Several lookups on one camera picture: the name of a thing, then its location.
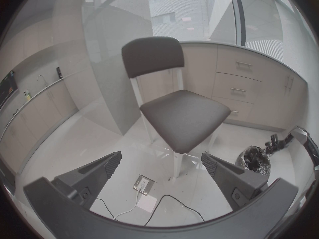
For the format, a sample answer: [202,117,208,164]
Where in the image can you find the white cable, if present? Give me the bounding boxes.
[113,183,147,221]

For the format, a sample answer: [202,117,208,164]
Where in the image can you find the beige cabinet with drawers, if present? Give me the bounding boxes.
[136,41,310,135]

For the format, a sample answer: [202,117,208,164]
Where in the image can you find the grey padded white chair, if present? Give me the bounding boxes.
[121,36,231,179]

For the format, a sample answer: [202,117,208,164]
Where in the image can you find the black plastic bag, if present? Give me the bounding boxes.
[235,145,271,177]

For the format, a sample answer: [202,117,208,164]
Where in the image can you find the black cable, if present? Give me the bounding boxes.
[145,195,206,227]
[96,198,116,220]

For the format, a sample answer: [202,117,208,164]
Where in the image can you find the beige counter cabinet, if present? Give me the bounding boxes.
[0,66,80,176]

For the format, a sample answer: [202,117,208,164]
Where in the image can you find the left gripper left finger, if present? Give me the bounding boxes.
[51,151,122,206]

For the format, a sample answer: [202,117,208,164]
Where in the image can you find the window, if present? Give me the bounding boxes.
[82,0,303,48]

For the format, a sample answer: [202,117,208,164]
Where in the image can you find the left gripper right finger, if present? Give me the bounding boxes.
[201,153,271,207]

